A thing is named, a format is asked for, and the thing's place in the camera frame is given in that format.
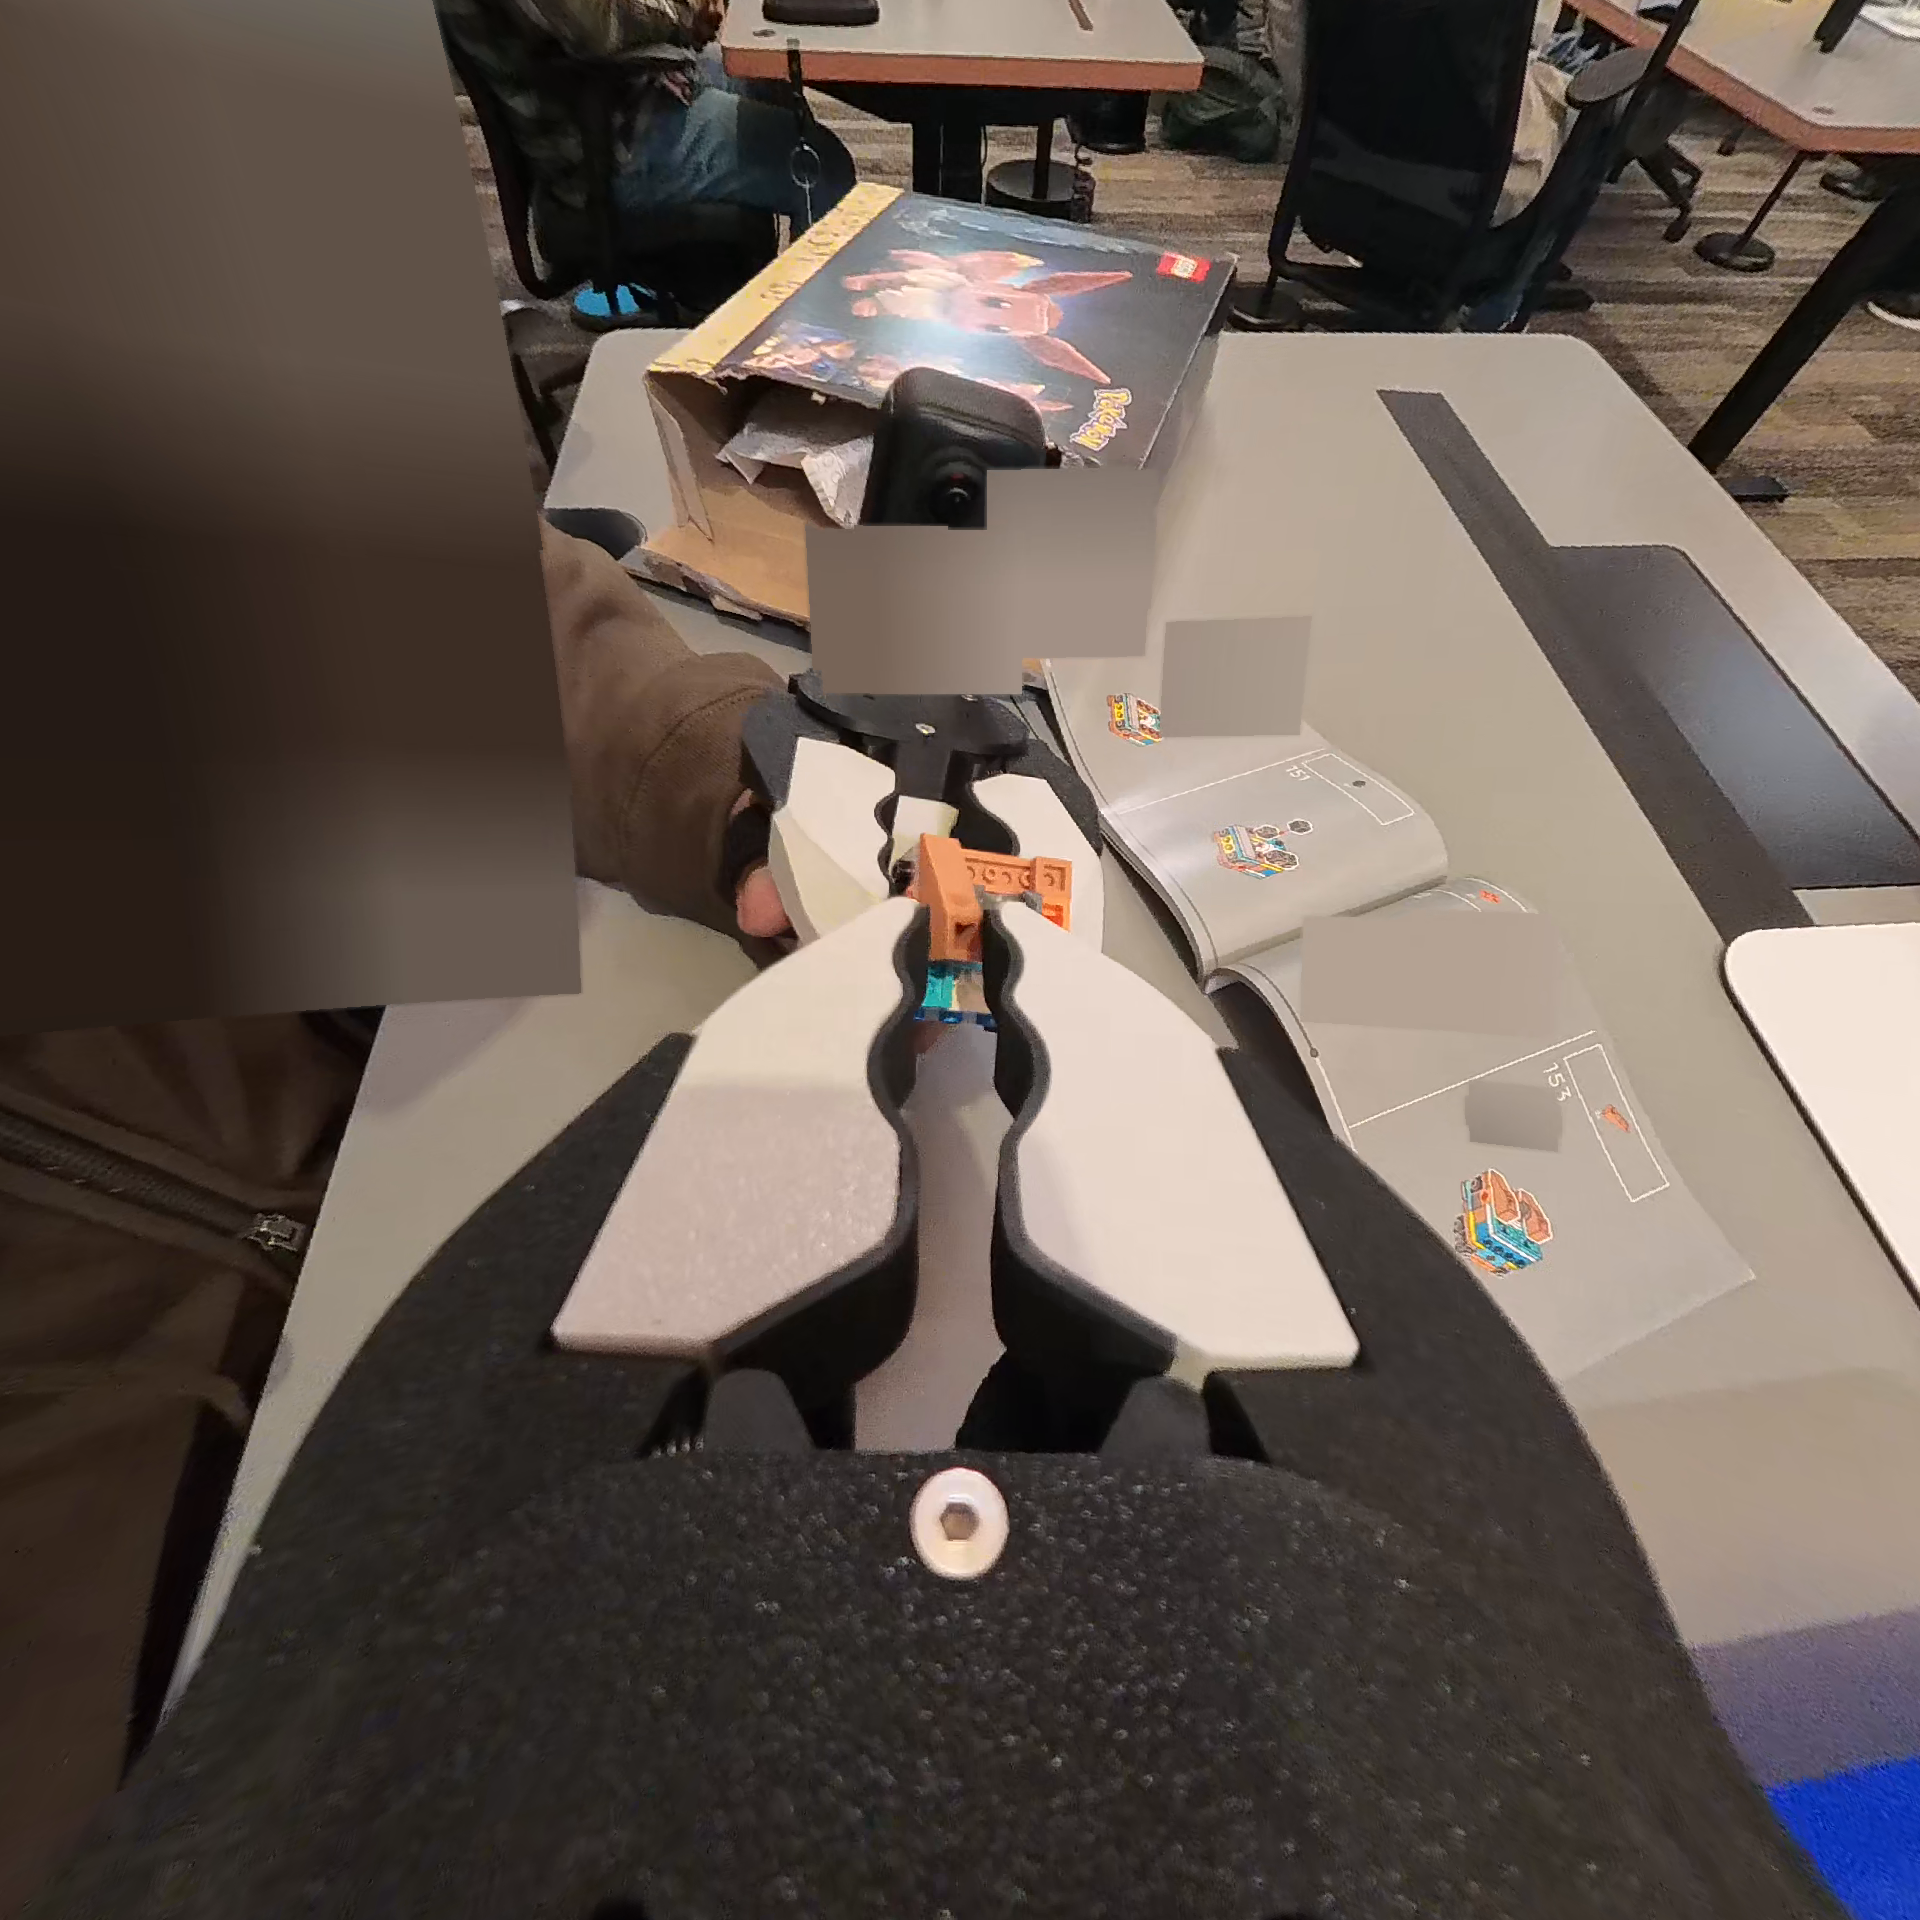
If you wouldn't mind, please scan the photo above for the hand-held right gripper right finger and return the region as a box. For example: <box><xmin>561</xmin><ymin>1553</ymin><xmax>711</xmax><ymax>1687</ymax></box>
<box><xmin>990</xmin><ymin>911</ymin><xmax>1364</xmax><ymax>1376</ymax></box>

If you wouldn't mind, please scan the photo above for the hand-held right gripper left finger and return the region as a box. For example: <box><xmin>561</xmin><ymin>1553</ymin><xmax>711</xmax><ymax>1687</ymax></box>
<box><xmin>551</xmin><ymin>901</ymin><xmax>927</xmax><ymax>1361</ymax></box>

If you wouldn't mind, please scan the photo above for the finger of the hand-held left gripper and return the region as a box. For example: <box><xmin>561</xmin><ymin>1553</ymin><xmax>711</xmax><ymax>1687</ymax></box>
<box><xmin>768</xmin><ymin>735</ymin><xmax>903</xmax><ymax>951</ymax></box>
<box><xmin>958</xmin><ymin>772</ymin><xmax>1113</xmax><ymax>961</ymax></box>

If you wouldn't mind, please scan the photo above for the multicoloured toy brick model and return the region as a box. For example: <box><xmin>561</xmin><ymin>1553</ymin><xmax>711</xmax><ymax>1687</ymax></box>
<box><xmin>902</xmin><ymin>831</ymin><xmax>1089</xmax><ymax>1040</ymax></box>

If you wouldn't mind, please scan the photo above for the person's left forearm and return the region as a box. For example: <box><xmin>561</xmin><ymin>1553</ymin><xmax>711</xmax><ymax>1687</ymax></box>
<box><xmin>540</xmin><ymin>516</ymin><xmax>788</xmax><ymax>921</ymax></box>

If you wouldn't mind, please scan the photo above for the wood-edged desk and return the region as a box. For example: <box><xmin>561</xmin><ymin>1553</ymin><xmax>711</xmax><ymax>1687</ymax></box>
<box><xmin>1559</xmin><ymin>0</ymin><xmax>1920</xmax><ymax>504</ymax></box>
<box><xmin>721</xmin><ymin>0</ymin><xmax>1208</xmax><ymax>196</ymax></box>

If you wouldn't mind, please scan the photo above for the grey instruction booklet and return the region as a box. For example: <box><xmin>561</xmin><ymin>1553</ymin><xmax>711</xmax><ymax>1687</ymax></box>
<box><xmin>1042</xmin><ymin>651</ymin><xmax>1758</xmax><ymax>1390</ymax></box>

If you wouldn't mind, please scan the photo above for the printed cardboard toy box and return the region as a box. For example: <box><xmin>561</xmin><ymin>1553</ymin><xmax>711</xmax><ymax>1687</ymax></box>
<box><xmin>623</xmin><ymin>182</ymin><xmax>1242</xmax><ymax>624</ymax></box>

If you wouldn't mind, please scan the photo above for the person's brown jacket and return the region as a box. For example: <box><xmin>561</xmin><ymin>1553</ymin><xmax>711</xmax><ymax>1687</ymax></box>
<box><xmin>0</xmin><ymin>1008</ymin><xmax>384</xmax><ymax>1862</ymax></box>

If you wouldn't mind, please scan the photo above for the white flat pad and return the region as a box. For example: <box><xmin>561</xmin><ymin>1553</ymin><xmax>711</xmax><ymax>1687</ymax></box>
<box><xmin>1722</xmin><ymin>924</ymin><xmax>1920</xmax><ymax>1300</ymax></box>

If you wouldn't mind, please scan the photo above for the dark backpack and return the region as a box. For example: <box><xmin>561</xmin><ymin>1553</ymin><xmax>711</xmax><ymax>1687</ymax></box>
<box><xmin>1162</xmin><ymin>45</ymin><xmax>1289</xmax><ymax>159</ymax></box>

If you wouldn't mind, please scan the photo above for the black office chair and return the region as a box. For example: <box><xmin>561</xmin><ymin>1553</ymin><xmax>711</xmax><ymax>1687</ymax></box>
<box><xmin>1266</xmin><ymin>0</ymin><xmax>1638</xmax><ymax>332</ymax></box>

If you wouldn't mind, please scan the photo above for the blue plastic bin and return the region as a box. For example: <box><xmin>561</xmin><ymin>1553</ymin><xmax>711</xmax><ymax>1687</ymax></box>
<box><xmin>1763</xmin><ymin>1756</ymin><xmax>1920</xmax><ymax>1920</ymax></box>

